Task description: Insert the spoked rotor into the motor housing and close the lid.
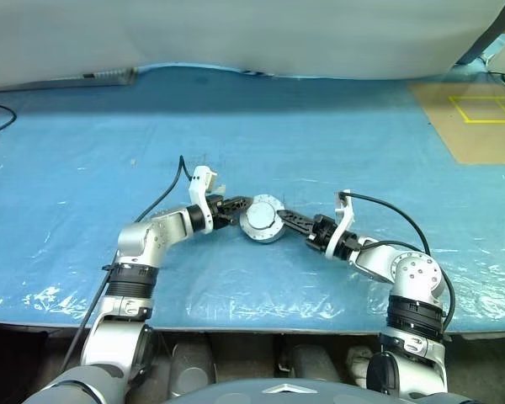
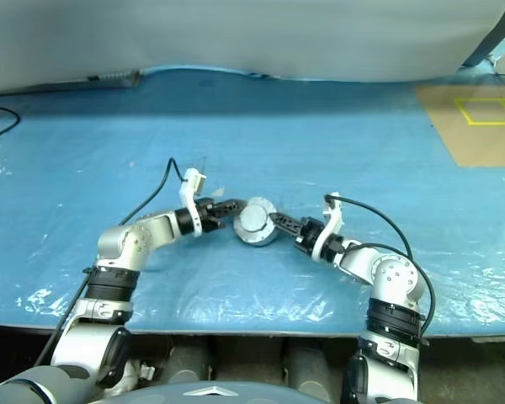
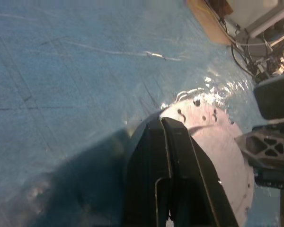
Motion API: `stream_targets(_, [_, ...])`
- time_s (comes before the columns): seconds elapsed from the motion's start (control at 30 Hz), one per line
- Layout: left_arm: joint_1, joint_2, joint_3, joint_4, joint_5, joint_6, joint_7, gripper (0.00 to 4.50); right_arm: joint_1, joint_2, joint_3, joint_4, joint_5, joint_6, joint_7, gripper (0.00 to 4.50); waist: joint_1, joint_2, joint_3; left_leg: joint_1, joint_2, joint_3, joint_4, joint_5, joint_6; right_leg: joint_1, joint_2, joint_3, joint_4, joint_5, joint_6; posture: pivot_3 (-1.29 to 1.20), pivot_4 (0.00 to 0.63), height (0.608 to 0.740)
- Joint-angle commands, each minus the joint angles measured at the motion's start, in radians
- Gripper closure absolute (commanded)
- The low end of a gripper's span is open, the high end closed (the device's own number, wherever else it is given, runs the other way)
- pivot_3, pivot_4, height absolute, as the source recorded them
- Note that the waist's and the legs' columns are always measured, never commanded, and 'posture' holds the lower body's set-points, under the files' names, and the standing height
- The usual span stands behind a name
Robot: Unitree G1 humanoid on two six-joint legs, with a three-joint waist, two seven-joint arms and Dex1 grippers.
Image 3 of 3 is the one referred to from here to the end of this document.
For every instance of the white box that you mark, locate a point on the white box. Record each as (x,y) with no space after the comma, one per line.
(248,11)

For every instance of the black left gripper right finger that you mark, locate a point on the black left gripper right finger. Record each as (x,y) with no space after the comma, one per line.
(191,170)

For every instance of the round silver motor lid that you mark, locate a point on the round silver motor lid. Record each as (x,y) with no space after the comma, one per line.
(217,146)

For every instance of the grey device box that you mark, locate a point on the grey device box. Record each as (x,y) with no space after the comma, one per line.
(258,47)

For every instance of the brown cardboard board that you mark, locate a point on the brown cardboard board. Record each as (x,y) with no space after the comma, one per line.
(203,21)

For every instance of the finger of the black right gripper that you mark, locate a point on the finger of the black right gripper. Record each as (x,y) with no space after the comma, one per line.
(274,99)
(270,148)

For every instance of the blue plastic table cover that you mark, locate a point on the blue plastic table cover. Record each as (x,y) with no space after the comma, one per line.
(61,71)

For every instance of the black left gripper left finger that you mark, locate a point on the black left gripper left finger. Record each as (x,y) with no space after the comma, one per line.
(146,160)

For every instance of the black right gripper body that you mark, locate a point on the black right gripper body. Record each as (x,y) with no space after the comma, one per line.
(272,177)

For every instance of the grey metal frame bar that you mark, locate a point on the grey metal frame bar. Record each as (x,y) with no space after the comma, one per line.
(269,23)

